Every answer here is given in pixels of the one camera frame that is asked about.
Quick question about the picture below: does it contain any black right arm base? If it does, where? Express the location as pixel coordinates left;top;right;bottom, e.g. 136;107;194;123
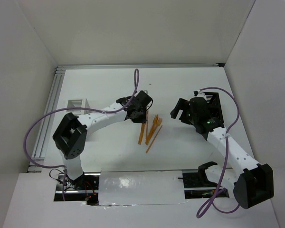
178;161;217;199

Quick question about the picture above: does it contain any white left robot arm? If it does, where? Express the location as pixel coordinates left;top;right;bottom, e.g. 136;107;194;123
53;91;153;190

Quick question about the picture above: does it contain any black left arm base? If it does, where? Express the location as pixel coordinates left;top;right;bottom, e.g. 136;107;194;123
49;169;100;206

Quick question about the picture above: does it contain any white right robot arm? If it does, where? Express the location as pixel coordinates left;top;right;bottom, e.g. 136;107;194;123
170;92;274;209

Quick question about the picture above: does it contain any black utensil caddy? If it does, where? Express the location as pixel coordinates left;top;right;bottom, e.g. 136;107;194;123
203;92;224;123

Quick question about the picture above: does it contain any orange plastic fork left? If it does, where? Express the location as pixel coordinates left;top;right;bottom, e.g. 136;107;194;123
145;115;159;145

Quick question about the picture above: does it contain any orange plastic fork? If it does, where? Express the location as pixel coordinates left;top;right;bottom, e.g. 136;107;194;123
146;116;162;145
145;115;159;145

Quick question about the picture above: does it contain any orange plastic fork right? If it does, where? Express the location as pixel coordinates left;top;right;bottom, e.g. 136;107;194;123
146;116;162;145

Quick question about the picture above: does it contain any white utensil caddy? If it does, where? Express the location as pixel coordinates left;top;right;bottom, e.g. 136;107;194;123
66;98;91;116

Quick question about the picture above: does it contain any white tape sheet front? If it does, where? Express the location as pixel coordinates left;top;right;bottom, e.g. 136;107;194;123
98;171;186;206

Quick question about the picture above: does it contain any aluminium rail back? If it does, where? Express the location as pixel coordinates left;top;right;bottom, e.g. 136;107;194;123
57;63;225;71

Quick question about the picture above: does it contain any aluminium rail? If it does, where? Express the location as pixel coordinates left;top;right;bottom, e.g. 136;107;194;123
57;63;225;71
23;67;65;172

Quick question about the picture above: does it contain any aluminium rail left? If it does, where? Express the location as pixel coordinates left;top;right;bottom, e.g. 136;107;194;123
23;67;65;172

